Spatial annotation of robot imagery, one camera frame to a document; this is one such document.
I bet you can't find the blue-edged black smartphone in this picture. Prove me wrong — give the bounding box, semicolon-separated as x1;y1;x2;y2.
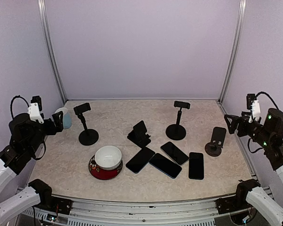
150;153;182;179

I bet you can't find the black folding phone stand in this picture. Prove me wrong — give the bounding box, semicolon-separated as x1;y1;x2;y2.
127;120;151;148

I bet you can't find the white ceramic bowl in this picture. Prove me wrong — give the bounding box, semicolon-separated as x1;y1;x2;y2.
94;145;122;170

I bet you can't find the light blue mug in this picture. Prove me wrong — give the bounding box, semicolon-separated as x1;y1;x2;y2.
55;107;72;129

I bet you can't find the left camera cable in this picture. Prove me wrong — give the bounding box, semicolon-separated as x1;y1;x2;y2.
10;95;30;120

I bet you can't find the red floral plate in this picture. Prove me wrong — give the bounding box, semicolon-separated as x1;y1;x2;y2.
88;155;123;180

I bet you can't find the round-base plate phone stand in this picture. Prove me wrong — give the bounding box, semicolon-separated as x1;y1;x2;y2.
205;127;226;157

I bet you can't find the right camera cable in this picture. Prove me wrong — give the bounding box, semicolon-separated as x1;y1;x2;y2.
254;91;280;111

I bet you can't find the left aluminium frame post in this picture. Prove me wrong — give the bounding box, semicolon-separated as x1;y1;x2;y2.
38;0;67;104

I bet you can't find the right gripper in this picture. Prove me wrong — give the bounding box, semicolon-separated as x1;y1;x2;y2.
225;111;273;149

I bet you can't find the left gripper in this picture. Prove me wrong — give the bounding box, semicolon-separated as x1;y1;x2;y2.
26;111;63;154

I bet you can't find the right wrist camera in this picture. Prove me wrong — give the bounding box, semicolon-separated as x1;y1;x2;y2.
246;93;256;110

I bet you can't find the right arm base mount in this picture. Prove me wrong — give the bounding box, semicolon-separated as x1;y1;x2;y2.
216;179;261;214

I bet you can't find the silver-edged black smartphone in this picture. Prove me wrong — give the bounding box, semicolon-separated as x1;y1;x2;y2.
160;142;189;166

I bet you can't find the right aluminium frame post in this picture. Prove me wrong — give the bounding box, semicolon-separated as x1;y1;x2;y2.
218;0;247;105

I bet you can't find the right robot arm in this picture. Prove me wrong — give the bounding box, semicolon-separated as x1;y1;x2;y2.
224;108;283;226

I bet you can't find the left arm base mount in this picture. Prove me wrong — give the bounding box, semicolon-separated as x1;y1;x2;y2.
28;179;73;215

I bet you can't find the camera cable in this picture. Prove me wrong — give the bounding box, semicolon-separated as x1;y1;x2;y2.
254;91;280;111
10;95;30;120

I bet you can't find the black pole phone stand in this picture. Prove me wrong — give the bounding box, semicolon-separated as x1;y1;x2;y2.
166;101;191;141
74;103;99;146

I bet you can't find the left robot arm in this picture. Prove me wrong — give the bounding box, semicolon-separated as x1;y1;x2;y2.
0;111;64;226

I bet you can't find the aluminium frame post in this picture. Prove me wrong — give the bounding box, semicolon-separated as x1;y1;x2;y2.
218;0;247;105
38;0;67;104

